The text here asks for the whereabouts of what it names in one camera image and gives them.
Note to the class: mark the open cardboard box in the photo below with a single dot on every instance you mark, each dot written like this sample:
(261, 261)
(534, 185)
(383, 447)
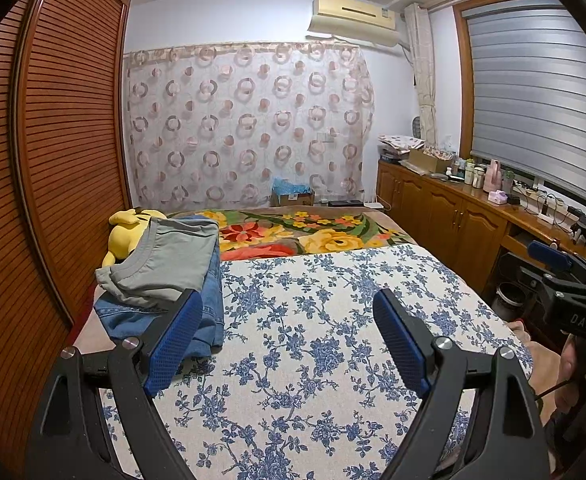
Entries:
(430, 160)

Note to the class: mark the wooden window frame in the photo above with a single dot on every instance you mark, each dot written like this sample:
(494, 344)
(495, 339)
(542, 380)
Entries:
(465, 85)

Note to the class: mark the colourful flower blanket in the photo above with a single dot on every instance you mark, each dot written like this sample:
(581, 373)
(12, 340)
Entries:
(298, 235)

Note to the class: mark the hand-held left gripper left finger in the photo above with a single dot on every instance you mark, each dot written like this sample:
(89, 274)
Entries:
(173, 345)

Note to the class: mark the black round bin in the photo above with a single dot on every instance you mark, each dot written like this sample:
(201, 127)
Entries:
(512, 300)

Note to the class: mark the beige hanging curtain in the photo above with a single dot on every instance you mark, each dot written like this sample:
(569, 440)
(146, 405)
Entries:
(423, 70)

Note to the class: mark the white bottle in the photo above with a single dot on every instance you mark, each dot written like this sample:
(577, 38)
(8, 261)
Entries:
(470, 172)

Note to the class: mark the stack of folded cloths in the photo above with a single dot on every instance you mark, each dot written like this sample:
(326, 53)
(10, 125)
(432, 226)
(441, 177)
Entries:
(398, 145)

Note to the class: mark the white power strip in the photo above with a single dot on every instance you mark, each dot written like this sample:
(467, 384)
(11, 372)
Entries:
(548, 215)

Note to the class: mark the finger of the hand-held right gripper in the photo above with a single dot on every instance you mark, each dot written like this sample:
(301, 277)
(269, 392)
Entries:
(548, 252)
(548, 282)

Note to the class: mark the beige air conditioner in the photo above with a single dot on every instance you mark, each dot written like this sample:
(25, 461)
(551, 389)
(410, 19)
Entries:
(353, 17)

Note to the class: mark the yellow plush toy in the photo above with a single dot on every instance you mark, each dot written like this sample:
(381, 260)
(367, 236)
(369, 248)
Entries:
(123, 235)

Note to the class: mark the grey pants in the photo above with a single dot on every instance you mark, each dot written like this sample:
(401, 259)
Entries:
(173, 255)

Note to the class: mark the small pink box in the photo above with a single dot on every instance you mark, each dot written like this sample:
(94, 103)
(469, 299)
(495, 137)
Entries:
(498, 198)

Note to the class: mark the pink bottle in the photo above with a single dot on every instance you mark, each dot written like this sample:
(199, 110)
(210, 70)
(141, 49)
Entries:
(492, 177)

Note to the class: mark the blue jeans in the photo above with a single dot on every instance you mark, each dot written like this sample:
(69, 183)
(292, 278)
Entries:
(123, 322)

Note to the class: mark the grey window blind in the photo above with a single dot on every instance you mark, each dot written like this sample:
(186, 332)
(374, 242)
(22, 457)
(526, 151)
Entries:
(538, 95)

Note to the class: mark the grey round fan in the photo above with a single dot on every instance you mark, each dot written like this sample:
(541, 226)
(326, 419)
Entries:
(416, 126)

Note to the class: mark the beige blanket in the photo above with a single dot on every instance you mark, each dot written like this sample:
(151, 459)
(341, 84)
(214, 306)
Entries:
(528, 345)

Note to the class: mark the circle patterned curtain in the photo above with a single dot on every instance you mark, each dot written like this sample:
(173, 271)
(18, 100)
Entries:
(248, 125)

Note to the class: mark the cardboard box with blue cloth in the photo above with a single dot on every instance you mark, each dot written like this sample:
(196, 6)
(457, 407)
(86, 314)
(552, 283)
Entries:
(293, 195)

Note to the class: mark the person's right hand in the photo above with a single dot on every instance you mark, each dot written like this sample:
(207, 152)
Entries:
(567, 375)

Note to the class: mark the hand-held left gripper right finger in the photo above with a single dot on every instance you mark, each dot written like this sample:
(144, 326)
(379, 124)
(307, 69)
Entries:
(403, 345)

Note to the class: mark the wooden sideboard cabinet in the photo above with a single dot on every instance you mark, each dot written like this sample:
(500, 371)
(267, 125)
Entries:
(438, 210)

